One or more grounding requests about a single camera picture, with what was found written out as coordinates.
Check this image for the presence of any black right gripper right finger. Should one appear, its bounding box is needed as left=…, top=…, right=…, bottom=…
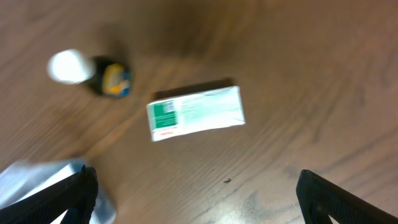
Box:
left=296, top=170, right=397, bottom=224

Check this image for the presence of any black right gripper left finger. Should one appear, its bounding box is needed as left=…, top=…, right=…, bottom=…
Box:
left=1, top=166, right=99, bottom=224

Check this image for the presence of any white green medicine box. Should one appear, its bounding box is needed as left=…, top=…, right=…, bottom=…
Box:
left=147, top=86, right=246, bottom=142

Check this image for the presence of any clear plastic container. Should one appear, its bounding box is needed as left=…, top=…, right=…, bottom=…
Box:
left=1, top=158, right=117, bottom=224

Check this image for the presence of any black bottle white cap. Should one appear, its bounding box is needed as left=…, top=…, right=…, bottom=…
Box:
left=47, top=49, right=132, bottom=98

